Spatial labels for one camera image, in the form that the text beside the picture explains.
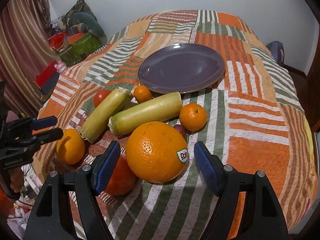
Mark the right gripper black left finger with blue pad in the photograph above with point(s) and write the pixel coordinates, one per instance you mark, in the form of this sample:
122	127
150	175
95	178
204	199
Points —
51	216

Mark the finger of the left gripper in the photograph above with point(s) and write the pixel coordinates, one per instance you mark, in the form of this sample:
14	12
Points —
43	122
47	136

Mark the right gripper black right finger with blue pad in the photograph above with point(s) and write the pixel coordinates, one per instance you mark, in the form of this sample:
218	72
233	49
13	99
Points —
262	216

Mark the medium orange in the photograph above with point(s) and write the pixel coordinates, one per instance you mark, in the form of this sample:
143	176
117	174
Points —
70	149

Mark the small red tomato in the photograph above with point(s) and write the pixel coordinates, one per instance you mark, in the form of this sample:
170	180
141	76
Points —
100	96

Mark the yellow sugarcane piece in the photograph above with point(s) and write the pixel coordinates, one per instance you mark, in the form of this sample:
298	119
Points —
161	108
97	122

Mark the large red tomato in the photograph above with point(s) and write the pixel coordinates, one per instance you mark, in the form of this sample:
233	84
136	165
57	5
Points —
122	180

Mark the small mandarin orange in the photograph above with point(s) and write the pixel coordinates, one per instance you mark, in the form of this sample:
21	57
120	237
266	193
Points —
142	94
193	117

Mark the large orange with sticker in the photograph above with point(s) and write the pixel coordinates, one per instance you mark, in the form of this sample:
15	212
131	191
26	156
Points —
156	152

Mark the small dark red grape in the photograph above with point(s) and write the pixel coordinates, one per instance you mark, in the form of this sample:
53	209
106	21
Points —
181	130

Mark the purple ceramic plate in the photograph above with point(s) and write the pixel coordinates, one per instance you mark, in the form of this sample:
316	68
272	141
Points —
183	68

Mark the red blue box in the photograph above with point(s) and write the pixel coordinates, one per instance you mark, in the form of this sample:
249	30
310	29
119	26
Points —
47	79

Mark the pink small toy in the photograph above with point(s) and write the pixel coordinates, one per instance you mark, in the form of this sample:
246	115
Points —
60	67

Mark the striped red curtain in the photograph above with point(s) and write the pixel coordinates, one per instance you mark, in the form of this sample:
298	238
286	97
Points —
25	52

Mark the red plastic bag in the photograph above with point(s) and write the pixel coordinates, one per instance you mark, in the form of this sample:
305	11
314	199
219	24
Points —
57	40

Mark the green patterned storage box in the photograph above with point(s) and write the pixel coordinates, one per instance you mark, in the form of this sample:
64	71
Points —
80	49

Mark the patchwork striped bedspread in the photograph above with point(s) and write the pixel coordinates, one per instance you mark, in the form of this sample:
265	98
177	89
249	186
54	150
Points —
254	122

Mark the camouflage patterned cushion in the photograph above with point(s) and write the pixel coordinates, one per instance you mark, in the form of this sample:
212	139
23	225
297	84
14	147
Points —
80	6

